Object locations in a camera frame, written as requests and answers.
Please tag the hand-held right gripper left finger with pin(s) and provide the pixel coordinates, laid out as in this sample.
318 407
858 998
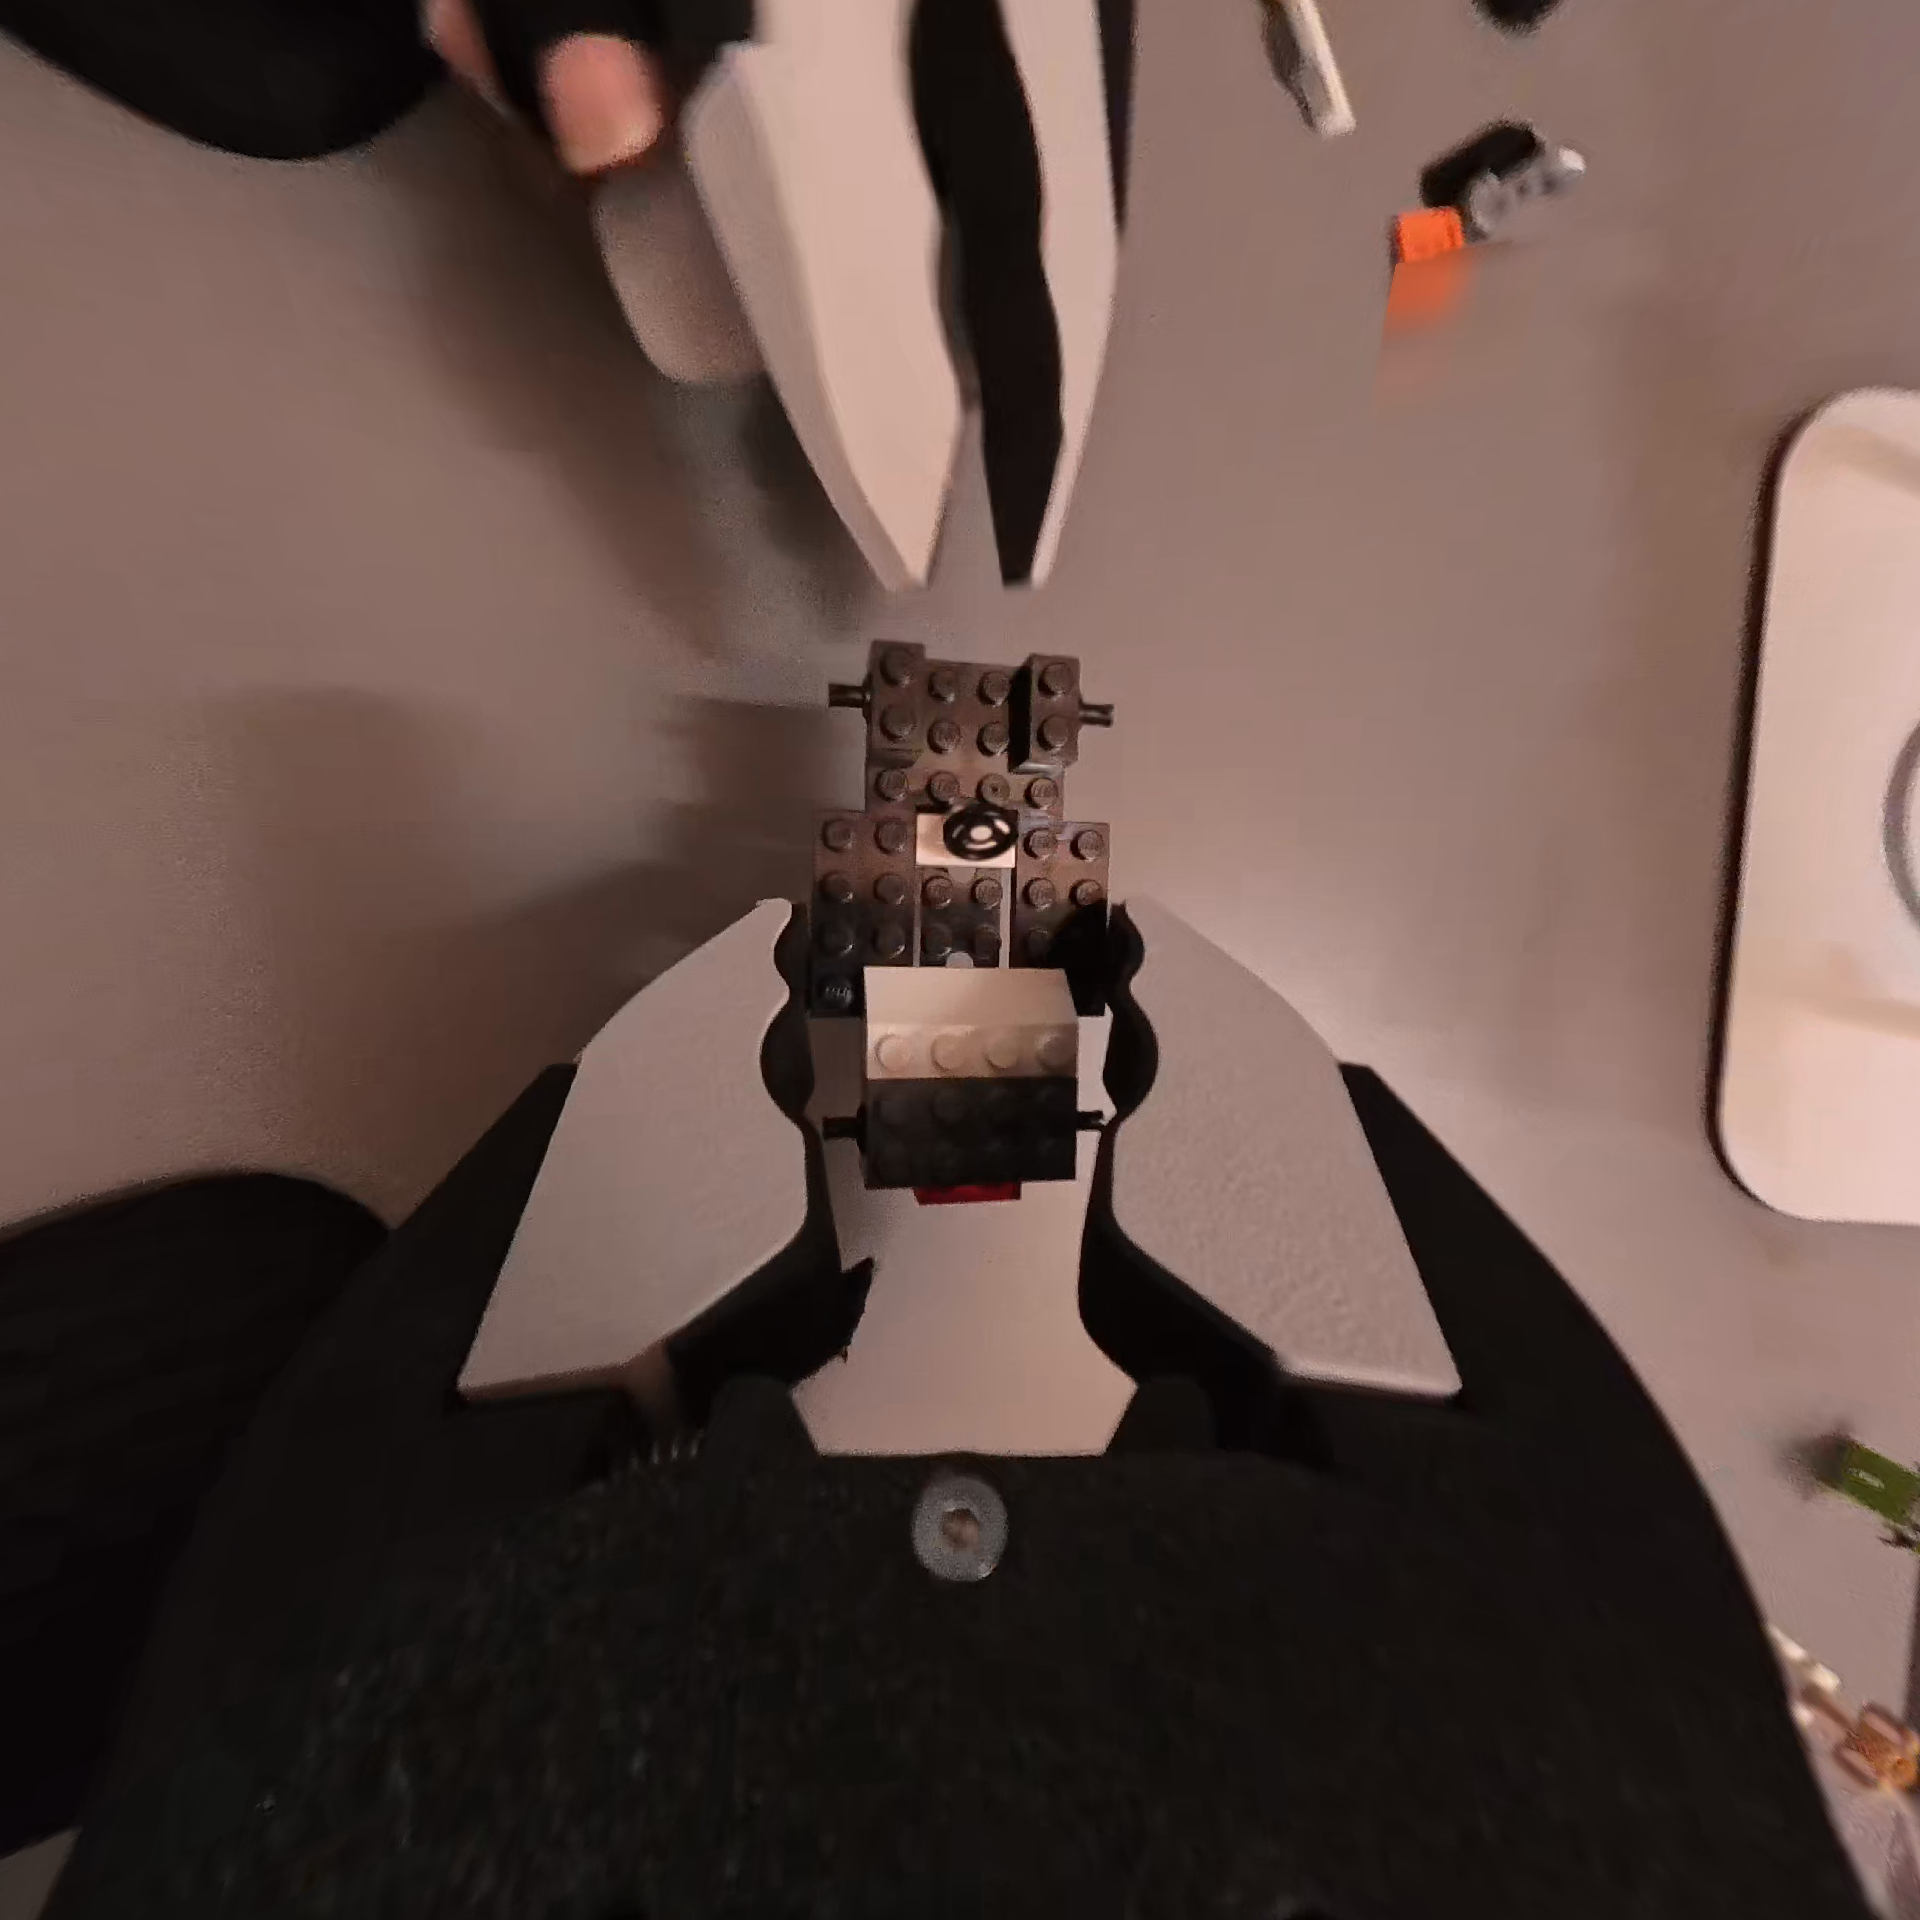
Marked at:
662 1184

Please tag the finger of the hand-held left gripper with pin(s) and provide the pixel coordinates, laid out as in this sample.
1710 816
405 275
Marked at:
827 225
1090 225

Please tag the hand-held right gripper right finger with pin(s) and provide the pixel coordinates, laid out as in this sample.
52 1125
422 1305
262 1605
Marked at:
1277 1200

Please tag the black and white lego car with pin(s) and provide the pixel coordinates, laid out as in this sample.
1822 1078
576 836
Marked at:
974 1036

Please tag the lego steering wheel piece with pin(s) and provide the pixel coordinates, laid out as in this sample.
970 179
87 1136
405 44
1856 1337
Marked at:
974 836

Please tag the white lego piece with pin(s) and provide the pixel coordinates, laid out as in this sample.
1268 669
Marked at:
1314 77

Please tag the green lego piece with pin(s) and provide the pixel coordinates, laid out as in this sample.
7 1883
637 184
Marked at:
1876 1477

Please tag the person's left hand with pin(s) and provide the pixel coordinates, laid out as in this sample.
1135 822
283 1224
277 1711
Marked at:
610 113

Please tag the white stand base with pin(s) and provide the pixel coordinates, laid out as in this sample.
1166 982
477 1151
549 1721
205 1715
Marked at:
1815 1051

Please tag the clear plastic bag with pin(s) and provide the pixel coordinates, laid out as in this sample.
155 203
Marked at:
1876 1748

